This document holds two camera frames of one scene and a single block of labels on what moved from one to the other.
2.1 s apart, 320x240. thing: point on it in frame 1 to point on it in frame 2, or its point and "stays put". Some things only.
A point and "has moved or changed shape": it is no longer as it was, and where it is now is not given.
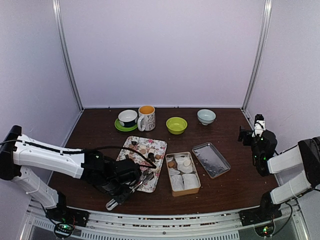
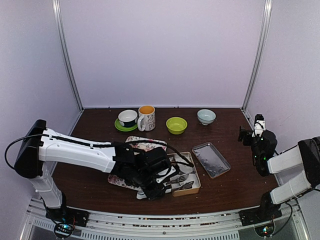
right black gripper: [246, 142] stays put
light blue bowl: [206, 116] stays put
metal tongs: [148, 177] has moved or changed shape
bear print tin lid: [213, 162] stays put
